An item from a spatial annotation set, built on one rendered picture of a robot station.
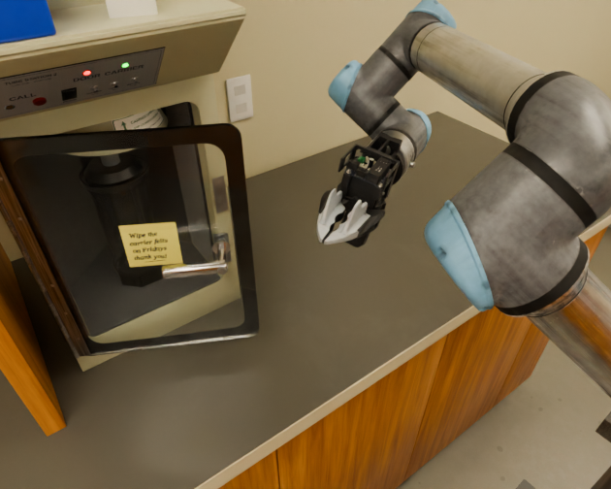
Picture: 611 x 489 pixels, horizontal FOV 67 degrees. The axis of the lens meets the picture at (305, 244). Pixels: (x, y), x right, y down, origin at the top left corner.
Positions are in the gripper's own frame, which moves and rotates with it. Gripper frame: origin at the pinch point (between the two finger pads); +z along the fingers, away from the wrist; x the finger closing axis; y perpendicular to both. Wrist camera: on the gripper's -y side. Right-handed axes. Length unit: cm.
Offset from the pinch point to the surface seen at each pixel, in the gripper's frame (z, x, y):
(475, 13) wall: -135, -10, 0
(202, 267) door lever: 8.5, -13.8, -6.8
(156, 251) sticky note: 8.6, -21.8, -8.4
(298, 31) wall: -69, -43, -1
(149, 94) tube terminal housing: -0.9, -29.8, 9.5
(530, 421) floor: -81, 71, -113
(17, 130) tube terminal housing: 14.1, -37.1, 7.5
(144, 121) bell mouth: -1.6, -32.1, 4.2
